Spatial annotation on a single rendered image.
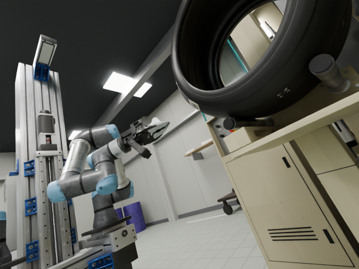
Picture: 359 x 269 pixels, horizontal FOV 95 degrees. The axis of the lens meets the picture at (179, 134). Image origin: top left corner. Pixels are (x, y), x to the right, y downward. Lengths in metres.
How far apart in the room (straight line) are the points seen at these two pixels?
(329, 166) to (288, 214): 0.59
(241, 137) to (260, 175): 0.82
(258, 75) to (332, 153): 0.49
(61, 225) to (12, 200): 0.45
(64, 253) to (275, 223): 1.31
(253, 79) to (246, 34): 0.59
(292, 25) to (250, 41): 0.54
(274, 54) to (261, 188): 1.04
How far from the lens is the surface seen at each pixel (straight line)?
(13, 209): 1.57
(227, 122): 0.60
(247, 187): 1.45
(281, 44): 0.53
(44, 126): 1.41
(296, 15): 0.55
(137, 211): 6.85
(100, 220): 1.21
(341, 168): 0.89
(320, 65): 0.53
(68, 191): 0.70
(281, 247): 1.52
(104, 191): 0.68
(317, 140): 0.89
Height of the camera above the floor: 0.74
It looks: 19 degrees up
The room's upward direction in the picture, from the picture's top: 20 degrees counter-clockwise
